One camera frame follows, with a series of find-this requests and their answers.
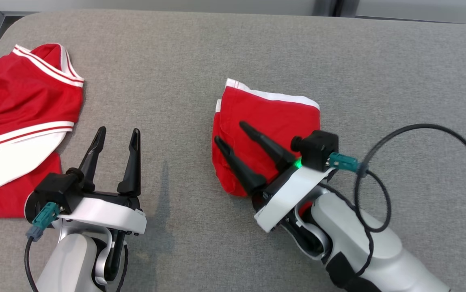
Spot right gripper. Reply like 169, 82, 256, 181
214, 120, 335, 234

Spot red shirt white sleeves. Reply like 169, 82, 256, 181
0, 43, 85, 224

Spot grey metal partition post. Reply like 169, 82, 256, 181
313, 0, 357, 17

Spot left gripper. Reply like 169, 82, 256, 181
56, 126, 147, 236

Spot red shorts white trim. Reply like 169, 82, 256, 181
211, 78, 321, 198

